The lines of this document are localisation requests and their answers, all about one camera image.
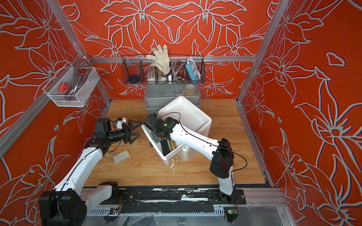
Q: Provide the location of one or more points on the white power strip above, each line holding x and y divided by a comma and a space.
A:
151, 76

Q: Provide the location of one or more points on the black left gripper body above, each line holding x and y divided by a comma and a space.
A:
120, 134

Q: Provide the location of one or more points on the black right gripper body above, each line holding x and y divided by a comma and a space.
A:
155, 136

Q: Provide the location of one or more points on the white wire wall basket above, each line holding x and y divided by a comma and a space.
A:
71, 86

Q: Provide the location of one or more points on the grey plastic storage box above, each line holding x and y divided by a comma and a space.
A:
159, 95

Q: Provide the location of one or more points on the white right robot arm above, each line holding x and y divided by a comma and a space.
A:
219, 152

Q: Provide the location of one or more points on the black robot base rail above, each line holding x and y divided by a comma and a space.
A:
174, 199

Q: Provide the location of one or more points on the dark blue round object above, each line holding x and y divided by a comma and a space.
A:
133, 79

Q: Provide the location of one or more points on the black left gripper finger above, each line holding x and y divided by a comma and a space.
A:
133, 124
132, 137

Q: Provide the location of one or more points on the gold microphone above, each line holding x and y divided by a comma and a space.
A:
173, 145

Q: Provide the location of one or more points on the black microphone silver head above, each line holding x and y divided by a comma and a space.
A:
165, 146

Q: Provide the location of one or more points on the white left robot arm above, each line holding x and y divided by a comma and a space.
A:
65, 205

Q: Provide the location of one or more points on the blue white box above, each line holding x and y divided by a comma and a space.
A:
191, 67

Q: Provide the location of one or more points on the white work glove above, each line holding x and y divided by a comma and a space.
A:
161, 59

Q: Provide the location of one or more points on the white drawer cabinet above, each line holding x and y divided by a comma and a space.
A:
191, 117

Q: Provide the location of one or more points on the black wire wall basket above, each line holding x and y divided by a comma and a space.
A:
175, 69

